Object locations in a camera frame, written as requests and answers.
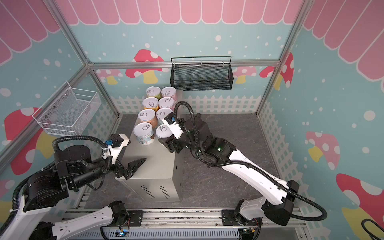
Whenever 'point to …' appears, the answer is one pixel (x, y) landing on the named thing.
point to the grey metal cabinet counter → (159, 176)
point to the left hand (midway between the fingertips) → (136, 153)
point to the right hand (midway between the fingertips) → (165, 133)
